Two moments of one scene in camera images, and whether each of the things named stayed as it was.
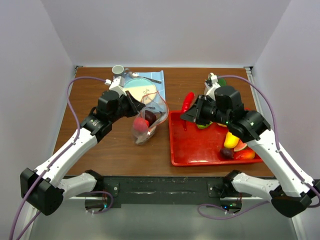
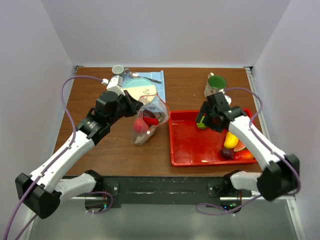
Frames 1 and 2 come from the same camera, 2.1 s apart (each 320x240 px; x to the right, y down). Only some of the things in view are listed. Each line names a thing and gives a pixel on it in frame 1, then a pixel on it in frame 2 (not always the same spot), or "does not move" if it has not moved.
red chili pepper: [188, 103] → [150, 121]
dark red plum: [150, 117] does not move
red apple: [140, 125] does not move
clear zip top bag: [155, 112] does not move
